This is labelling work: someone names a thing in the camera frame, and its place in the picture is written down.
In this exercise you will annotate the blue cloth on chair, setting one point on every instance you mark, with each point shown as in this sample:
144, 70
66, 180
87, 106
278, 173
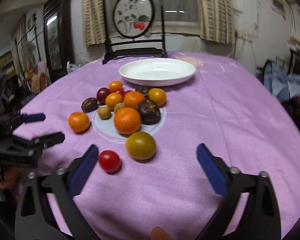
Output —
281, 85

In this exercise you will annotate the large orange mandarin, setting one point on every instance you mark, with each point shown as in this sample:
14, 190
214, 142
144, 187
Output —
127, 121

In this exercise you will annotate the green-yellow tomato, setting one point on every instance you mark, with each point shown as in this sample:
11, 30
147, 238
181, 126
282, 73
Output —
141, 146

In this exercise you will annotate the white oval plate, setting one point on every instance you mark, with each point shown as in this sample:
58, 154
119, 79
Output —
157, 72

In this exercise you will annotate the small orange tomato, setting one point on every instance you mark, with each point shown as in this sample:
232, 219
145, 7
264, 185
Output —
113, 99
114, 85

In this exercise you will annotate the beige checked curtain right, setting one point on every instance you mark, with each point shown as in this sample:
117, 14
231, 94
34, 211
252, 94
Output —
216, 21

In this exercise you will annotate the dark passion fruit back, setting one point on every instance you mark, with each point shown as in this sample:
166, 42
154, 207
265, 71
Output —
144, 90

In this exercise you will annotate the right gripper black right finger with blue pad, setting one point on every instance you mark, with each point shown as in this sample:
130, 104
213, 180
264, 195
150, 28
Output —
261, 216

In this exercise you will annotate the dark wooden framed cabinet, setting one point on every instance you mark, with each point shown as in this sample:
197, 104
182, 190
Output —
57, 37

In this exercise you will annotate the bookshelf with books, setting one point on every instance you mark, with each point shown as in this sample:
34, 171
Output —
7, 64

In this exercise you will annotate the small tan longan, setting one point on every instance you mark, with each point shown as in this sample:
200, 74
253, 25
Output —
119, 106

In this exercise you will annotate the large dark passion fruit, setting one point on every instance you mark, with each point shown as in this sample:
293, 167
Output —
149, 112

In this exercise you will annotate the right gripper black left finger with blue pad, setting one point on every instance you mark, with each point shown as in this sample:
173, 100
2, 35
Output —
34, 217

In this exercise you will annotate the dark red plum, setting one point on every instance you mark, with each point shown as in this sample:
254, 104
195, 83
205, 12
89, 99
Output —
102, 94

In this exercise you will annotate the purple tablecloth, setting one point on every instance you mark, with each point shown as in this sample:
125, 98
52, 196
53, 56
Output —
222, 106

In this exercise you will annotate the beige checked curtain left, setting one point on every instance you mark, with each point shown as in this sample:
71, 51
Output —
93, 22

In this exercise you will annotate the small green-yellow longan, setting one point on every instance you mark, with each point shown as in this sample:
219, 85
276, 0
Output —
104, 112

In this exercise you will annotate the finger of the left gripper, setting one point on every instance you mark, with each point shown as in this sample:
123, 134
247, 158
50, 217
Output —
29, 118
50, 140

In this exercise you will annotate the yellow-orange tomato right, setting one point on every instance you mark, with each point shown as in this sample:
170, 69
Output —
158, 96

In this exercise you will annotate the person's left hand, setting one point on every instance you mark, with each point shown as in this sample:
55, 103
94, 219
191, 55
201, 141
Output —
10, 178

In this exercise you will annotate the dark brown passion fruit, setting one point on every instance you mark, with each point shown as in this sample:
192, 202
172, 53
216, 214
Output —
89, 105

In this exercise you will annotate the small orange tomato back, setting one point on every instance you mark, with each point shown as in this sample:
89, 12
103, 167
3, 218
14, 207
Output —
114, 85

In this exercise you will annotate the black framed round painting screen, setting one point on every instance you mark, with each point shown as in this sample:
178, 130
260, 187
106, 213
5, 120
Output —
132, 19

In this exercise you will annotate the small red cherry tomato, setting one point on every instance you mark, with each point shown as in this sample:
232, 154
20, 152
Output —
120, 91

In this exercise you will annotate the beige checked curtain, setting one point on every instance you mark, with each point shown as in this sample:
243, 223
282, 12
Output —
216, 21
93, 22

